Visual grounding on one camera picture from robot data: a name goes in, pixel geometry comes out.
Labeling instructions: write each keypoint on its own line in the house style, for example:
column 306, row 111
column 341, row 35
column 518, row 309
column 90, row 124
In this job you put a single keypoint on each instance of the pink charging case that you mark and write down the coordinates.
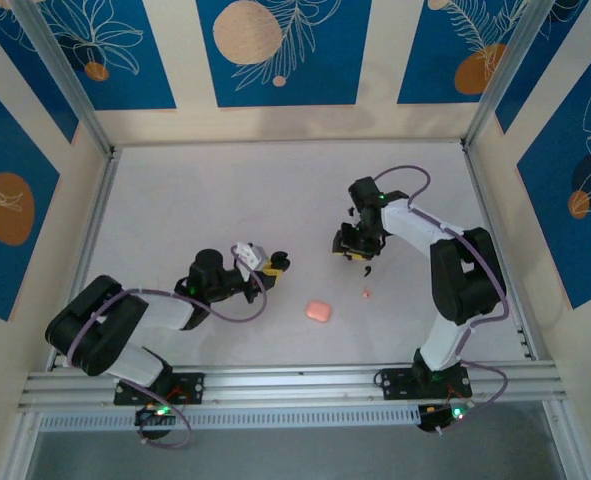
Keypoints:
column 318, row 310

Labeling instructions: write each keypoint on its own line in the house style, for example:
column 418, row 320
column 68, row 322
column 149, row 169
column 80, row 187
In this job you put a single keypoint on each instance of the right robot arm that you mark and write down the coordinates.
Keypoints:
column 465, row 280

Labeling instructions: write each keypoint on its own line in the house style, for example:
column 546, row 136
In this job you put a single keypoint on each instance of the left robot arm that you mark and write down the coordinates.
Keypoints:
column 100, row 325

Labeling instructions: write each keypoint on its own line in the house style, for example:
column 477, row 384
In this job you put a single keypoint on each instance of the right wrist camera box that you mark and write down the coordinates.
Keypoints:
column 350, row 210

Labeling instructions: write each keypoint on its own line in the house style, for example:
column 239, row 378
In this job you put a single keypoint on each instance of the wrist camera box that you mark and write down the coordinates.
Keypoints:
column 249, row 256
column 350, row 210

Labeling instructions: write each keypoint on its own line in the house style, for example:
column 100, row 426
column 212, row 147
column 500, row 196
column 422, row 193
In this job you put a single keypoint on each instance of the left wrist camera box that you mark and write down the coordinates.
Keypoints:
column 249, row 256

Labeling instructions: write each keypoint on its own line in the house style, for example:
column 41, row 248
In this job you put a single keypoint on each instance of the aluminium mounting rail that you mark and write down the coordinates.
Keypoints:
column 300, row 382

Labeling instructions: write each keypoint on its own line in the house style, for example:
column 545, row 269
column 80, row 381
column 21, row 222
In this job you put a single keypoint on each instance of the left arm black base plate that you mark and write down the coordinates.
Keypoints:
column 190, row 387

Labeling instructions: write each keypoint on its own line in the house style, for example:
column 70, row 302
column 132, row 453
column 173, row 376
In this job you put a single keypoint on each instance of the aluminium side rail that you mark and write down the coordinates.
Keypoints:
column 101, row 200
column 482, row 200

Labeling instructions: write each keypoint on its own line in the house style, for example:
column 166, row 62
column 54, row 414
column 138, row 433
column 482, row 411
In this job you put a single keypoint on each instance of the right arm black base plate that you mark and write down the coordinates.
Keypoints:
column 395, row 384

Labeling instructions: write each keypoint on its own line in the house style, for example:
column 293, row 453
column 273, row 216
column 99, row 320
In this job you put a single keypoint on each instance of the aluminium frame post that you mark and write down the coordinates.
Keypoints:
column 64, row 70
column 509, row 70

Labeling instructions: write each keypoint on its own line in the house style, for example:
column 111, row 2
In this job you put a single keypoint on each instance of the aluminium frame bar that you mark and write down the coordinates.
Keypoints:
column 567, row 445
column 20, row 450

